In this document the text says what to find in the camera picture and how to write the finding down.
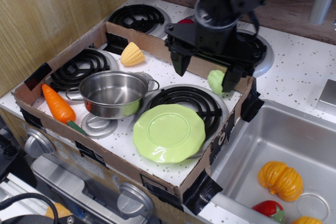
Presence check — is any orange toy pumpkin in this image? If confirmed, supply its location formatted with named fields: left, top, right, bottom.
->
left=257, top=161, right=304, bottom=202

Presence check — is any yellow toy corn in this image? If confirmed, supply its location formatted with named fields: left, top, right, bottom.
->
left=120, top=42, right=145, bottom=67

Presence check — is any silver sink basin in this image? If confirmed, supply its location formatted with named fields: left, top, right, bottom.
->
left=211, top=101, right=335, bottom=223

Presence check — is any black front left burner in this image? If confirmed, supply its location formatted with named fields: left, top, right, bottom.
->
left=48, top=48, right=110, bottom=92

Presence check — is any silver oven door handle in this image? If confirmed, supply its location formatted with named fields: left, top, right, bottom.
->
left=31, top=156, right=147, bottom=223

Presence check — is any dark red toy pepper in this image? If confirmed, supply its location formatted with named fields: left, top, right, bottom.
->
left=177, top=18, right=194, bottom=24

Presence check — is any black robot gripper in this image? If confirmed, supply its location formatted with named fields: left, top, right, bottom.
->
left=164, top=21, right=257, bottom=93

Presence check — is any black burner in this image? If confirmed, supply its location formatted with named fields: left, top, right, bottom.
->
left=237, top=29, right=267, bottom=67
left=149, top=86, right=224, bottom=138
left=48, top=48, right=110, bottom=92
left=107, top=4, right=166, bottom=33

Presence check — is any brown cardboard fence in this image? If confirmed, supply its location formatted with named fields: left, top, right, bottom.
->
left=14, top=22, right=263, bottom=215

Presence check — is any black back right burner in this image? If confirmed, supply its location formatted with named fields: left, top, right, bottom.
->
left=237, top=29, right=267, bottom=67

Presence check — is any silver left stove knob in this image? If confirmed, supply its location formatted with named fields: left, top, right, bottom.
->
left=24, top=129, right=56, bottom=158

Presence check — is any light green plate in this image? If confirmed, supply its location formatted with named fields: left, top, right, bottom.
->
left=132, top=104, right=206, bottom=163

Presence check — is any black front right burner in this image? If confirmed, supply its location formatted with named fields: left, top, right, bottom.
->
left=149, top=86, right=224, bottom=138

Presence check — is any black cable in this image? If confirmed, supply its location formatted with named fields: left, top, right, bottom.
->
left=0, top=193, right=59, bottom=224

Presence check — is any orange toy bottom left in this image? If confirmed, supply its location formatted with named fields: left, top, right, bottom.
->
left=45, top=203, right=71, bottom=219

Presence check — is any silver faucet base block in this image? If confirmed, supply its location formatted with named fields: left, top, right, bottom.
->
left=316, top=79, right=336, bottom=116

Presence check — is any black back left burner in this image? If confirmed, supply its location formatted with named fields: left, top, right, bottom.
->
left=107, top=4, right=166, bottom=33

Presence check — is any stainless steel pot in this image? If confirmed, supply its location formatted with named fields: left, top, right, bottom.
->
left=76, top=70, right=160, bottom=120

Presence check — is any light green toy broccoli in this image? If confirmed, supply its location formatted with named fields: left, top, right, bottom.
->
left=207, top=70, right=229, bottom=95

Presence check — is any silver right stove knob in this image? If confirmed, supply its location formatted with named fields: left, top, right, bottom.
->
left=117, top=182, right=154, bottom=218

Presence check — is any orange toy carrot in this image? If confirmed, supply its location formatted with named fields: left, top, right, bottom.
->
left=41, top=83, right=86, bottom=135

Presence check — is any silver stove knob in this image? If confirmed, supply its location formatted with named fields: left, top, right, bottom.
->
left=117, top=182, right=154, bottom=218
left=24, top=129, right=56, bottom=158

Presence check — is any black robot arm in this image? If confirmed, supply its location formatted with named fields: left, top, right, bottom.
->
left=165, top=0, right=266, bottom=92

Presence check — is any yellow toy fruit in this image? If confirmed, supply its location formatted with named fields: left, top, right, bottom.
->
left=291, top=216, right=322, bottom=224

